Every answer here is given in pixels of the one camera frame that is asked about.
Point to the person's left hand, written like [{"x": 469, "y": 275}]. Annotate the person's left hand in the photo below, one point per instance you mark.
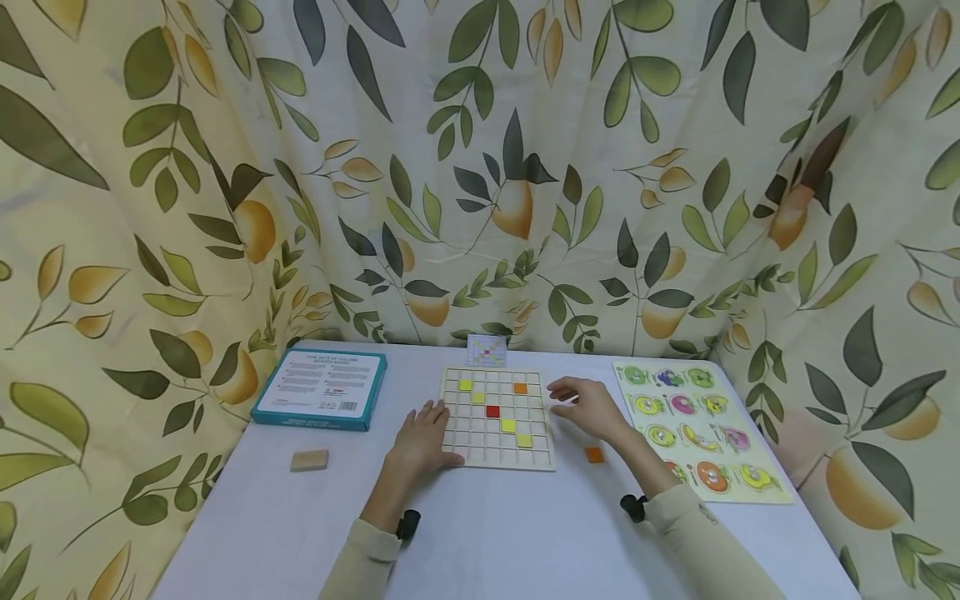
[{"x": 417, "y": 446}]

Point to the person's right hand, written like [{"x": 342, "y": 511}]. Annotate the person's right hand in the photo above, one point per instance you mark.
[{"x": 600, "y": 412}]

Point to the person's left forearm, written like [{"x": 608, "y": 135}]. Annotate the person's left forearm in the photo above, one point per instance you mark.
[{"x": 375, "y": 533}]

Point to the black wrist band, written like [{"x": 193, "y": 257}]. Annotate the black wrist band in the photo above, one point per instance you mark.
[
  {"x": 634, "y": 507},
  {"x": 408, "y": 525}
]

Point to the fruit puzzle board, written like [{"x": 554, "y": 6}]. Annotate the fruit puzzle board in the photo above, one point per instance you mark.
[{"x": 694, "y": 417}]

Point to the small wooden block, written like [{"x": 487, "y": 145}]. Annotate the small wooden block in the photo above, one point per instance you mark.
[{"x": 310, "y": 460}]

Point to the wooden grid board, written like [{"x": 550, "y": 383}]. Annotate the wooden grid board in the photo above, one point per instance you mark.
[{"x": 495, "y": 454}]

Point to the teal game box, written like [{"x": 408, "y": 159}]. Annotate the teal game box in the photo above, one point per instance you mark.
[{"x": 322, "y": 385}]

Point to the person's right forearm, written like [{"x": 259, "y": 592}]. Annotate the person's right forearm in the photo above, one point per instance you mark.
[{"x": 697, "y": 542}]

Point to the small pattern card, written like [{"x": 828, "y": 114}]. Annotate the small pattern card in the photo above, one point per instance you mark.
[{"x": 487, "y": 350}]

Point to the set of fruit puzzle pieces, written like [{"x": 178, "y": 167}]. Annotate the set of fruit puzzle pieces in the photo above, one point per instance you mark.
[{"x": 684, "y": 405}]

